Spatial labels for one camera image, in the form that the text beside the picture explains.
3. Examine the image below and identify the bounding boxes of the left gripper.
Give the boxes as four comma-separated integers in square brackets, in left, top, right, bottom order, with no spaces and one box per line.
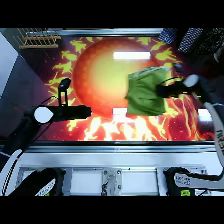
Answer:
[52,105,93,123]

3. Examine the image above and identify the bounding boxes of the blue patterned garment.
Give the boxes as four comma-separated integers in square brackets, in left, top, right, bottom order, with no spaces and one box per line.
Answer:
[158,27,179,45]

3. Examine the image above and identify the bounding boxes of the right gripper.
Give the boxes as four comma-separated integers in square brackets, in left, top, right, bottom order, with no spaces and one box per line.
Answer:
[155,81,185,99]

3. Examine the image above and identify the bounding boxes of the black white checked garment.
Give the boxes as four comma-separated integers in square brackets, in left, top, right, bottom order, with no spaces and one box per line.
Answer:
[177,27,205,55]

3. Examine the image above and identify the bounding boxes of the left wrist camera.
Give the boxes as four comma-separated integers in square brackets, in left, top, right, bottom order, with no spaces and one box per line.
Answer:
[57,77,72,108]

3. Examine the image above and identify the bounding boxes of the black cable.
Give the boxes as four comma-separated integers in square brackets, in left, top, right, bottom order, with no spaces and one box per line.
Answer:
[39,95,60,107]

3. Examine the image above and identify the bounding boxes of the silver frame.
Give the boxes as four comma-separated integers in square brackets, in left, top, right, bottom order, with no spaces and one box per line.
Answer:
[0,139,224,197]

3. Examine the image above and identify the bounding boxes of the green garment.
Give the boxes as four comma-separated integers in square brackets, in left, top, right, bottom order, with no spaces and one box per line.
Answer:
[125,65,171,117]

